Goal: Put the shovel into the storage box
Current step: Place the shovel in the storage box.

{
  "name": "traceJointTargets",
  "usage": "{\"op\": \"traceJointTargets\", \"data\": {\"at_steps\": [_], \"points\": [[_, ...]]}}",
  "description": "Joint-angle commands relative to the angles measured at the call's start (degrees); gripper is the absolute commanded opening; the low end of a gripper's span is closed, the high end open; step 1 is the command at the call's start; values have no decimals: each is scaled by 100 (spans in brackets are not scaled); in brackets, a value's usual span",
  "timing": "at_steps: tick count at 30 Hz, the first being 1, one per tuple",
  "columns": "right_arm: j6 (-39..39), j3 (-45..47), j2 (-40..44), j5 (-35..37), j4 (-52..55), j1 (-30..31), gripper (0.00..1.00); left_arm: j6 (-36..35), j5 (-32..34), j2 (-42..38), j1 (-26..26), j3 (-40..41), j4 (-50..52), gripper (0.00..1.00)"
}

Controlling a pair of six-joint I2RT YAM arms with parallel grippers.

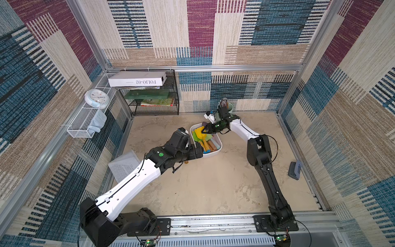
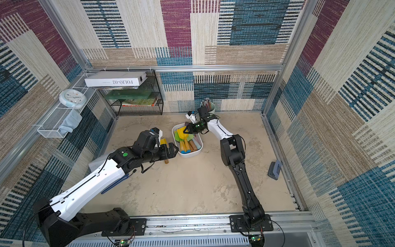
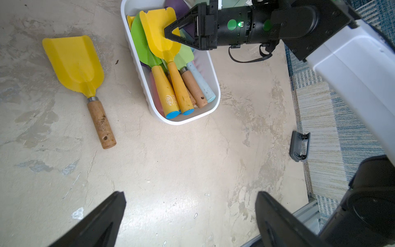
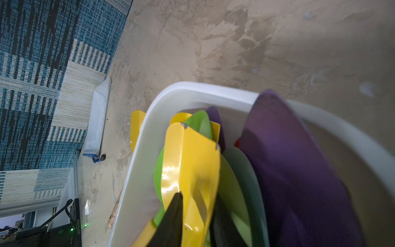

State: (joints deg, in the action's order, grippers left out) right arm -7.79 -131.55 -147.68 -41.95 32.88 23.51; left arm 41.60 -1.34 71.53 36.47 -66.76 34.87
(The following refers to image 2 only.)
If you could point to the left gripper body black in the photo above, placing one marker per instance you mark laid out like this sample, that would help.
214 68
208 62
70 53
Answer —
158 153

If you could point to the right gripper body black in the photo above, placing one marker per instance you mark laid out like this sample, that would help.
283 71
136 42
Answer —
191 127

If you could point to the yellow scoop brown wooden handle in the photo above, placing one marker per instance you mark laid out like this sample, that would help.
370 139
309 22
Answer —
164 143

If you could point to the white plastic storage box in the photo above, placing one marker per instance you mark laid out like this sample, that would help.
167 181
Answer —
197 140

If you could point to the pale green trowel wooden handle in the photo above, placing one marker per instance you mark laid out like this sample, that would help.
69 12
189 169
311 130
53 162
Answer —
191 143

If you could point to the green trowel yellow handle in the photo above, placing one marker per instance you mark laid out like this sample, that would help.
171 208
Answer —
176 137

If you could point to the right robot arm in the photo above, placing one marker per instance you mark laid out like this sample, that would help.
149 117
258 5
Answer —
233 157

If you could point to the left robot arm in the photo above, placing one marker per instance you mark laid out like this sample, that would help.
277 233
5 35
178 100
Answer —
60 220

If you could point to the white folio box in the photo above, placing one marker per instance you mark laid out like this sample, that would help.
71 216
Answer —
115 79

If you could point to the mint green pencil cup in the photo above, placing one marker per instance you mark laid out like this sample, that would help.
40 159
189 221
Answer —
212 107

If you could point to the coloured pencils bundle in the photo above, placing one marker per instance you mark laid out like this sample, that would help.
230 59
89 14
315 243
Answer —
207 103

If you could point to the colourful book on shelf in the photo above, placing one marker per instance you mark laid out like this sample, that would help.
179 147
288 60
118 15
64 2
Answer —
139 102

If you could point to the green book on shelf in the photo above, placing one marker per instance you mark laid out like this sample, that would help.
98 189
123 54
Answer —
128 94

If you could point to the light blue cloth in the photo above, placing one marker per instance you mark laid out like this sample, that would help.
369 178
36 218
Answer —
70 123

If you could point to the grey hole punch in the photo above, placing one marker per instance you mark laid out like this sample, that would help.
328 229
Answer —
275 169

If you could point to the white round clock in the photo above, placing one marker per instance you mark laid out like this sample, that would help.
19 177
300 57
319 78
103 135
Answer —
72 99

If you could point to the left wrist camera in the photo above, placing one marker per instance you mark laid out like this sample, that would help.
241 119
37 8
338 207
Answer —
158 133

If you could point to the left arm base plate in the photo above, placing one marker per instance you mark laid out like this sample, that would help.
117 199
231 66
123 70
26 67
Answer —
134 227

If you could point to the white wire basket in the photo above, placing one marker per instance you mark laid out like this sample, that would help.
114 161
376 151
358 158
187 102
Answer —
49 126

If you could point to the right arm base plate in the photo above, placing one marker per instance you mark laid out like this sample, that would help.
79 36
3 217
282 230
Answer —
241 223

